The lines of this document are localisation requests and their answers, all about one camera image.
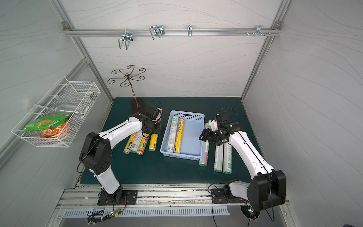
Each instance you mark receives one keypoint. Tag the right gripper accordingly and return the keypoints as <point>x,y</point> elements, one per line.
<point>209,135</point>

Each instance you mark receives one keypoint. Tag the light blue plastic basket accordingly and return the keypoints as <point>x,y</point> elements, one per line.
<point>191,146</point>

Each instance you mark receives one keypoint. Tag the yellow wrap roll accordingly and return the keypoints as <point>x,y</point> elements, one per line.
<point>179,135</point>
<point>130,143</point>
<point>143,144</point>
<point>154,135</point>

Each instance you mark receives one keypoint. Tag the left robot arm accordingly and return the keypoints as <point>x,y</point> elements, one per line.
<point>96,153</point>

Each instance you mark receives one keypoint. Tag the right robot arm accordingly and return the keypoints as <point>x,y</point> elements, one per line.
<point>267,188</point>

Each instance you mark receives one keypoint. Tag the green table mat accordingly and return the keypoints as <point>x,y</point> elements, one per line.
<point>153,167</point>

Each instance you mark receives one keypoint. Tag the double metal hook left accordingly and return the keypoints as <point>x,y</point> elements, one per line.
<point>125,40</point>

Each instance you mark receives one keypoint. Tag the double metal hook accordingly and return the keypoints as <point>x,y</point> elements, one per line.
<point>125,40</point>
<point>156,31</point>

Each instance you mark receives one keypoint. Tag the double metal hook middle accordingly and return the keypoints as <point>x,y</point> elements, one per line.
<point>156,31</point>

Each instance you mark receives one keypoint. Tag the orange snack bag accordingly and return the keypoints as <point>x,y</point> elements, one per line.
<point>59,132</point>

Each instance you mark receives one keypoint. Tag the green snack bag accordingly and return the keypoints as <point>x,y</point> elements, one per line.
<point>50,121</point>

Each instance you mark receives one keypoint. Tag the single metal hook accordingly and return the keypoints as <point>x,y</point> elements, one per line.
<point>189,30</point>

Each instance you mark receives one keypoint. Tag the metal hook right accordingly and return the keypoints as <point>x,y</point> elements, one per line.
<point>258,32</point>

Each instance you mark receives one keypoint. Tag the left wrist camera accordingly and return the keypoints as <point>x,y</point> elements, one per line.
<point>154,113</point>

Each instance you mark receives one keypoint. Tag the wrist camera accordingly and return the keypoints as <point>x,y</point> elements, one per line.
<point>154,113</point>
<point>219,121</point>

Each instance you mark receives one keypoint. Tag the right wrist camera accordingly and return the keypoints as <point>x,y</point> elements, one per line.
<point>219,121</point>

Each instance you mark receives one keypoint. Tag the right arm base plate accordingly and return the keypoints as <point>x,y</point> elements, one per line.
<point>224,196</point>

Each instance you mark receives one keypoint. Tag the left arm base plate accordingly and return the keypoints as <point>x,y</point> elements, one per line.
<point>122,197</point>

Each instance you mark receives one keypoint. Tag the white vented cable duct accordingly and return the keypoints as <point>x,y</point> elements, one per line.
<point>194,211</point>

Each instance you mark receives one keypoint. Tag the white wire wall basket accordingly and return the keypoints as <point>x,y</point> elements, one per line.
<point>68,97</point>

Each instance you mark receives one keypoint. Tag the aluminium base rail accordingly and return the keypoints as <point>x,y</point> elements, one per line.
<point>149,195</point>

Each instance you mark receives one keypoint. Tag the aluminium top rail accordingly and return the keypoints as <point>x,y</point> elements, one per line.
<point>169,32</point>

